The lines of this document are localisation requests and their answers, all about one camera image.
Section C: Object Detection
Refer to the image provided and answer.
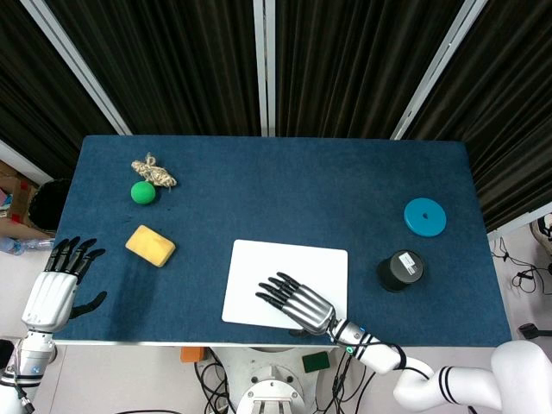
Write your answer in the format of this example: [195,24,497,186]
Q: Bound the aluminium frame post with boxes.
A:
[253,0,278,139]
[389,0,491,141]
[28,0,133,137]

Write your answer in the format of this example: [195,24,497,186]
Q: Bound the black floor cables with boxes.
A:
[490,235,552,299]

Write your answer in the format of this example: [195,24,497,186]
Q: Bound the black curtain panel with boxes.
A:
[273,0,463,140]
[45,0,262,137]
[0,0,118,179]
[404,0,552,234]

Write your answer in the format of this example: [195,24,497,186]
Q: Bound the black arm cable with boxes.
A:
[329,321,432,383]

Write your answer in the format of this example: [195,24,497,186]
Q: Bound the brown cardboard box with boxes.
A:
[0,159,55,241]

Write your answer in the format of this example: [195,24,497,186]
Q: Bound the white shoe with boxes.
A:
[530,212,552,243]

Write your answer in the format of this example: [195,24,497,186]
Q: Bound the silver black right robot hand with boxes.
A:
[255,271,338,338]

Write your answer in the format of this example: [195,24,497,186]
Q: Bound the blue round disc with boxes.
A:
[403,197,449,238]

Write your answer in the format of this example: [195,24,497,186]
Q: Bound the black base cables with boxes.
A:
[192,348,242,414]

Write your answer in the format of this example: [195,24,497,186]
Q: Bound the green ball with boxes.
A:
[130,180,157,206]

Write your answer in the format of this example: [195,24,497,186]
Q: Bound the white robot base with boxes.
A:
[214,346,336,414]

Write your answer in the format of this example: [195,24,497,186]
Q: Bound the clear plastic bottle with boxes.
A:
[0,236,55,256]

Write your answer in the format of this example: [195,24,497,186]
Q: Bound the blue felt table mat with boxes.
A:
[53,135,514,346]

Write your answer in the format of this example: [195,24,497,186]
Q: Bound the silver laptop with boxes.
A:
[221,239,349,331]

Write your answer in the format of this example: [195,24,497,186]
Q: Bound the black mesh pen cup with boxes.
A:
[376,249,428,294]

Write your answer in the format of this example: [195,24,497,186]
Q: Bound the yellow sponge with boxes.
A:
[124,224,177,269]

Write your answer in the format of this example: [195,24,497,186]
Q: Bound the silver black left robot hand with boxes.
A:
[21,235,108,334]

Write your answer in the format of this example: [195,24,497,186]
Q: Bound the beige knotted rope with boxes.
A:
[130,151,179,193]

